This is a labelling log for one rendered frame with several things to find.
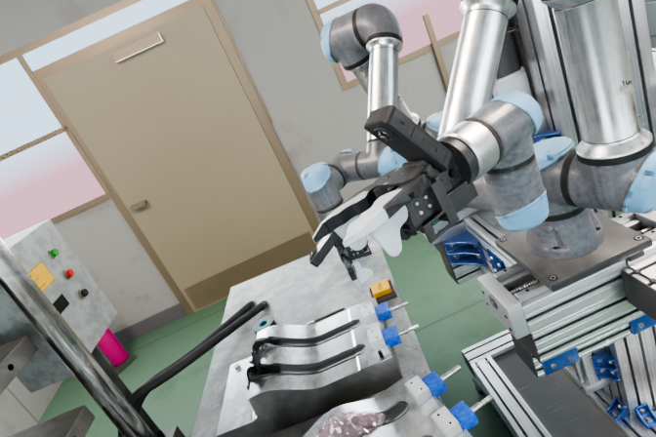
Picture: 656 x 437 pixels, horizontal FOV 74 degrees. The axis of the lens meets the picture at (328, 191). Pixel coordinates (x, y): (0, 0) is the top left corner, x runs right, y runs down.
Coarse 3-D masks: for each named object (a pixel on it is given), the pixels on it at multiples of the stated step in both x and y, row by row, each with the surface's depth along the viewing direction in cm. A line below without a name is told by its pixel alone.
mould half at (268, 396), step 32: (288, 352) 121; (320, 352) 121; (384, 352) 110; (256, 384) 112; (288, 384) 110; (320, 384) 110; (352, 384) 109; (384, 384) 110; (224, 416) 117; (256, 416) 112; (288, 416) 111
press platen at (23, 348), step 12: (24, 336) 108; (0, 348) 106; (12, 348) 103; (24, 348) 106; (36, 348) 109; (0, 360) 100; (12, 360) 101; (24, 360) 105; (0, 372) 98; (12, 372) 100; (0, 384) 96
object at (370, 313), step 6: (366, 306) 125; (372, 306) 124; (378, 306) 125; (384, 306) 124; (390, 306) 124; (396, 306) 123; (366, 312) 122; (372, 312) 121; (378, 312) 122; (384, 312) 122; (390, 312) 123; (366, 318) 121; (372, 318) 121; (378, 318) 122; (384, 318) 122; (366, 324) 122
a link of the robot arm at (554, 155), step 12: (540, 144) 91; (552, 144) 88; (564, 144) 85; (540, 156) 85; (552, 156) 84; (564, 156) 84; (540, 168) 85; (552, 168) 85; (564, 168) 83; (552, 180) 85; (564, 180) 83; (552, 192) 86; (564, 192) 83; (552, 204) 88; (564, 204) 86
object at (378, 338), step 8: (376, 328) 115; (392, 328) 114; (408, 328) 113; (416, 328) 113; (368, 336) 113; (376, 336) 112; (384, 336) 113; (392, 336) 112; (376, 344) 111; (384, 344) 111; (392, 344) 112
